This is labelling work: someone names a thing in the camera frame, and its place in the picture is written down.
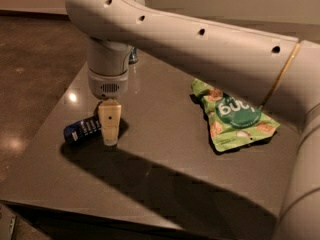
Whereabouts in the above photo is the green dang chips bag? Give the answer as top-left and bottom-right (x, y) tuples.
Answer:
(191, 79), (280, 153)

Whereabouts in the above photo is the blue rxbar blueberry wrapper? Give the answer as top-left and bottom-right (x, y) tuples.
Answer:
(63, 116), (101, 144)

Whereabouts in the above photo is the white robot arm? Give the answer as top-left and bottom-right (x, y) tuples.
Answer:
(65, 0), (320, 240)

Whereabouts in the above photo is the redbull can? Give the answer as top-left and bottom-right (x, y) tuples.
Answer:
(129, 48), (139, 64)

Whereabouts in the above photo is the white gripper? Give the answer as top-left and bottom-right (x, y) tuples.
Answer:
(88, 69), (129, 146)

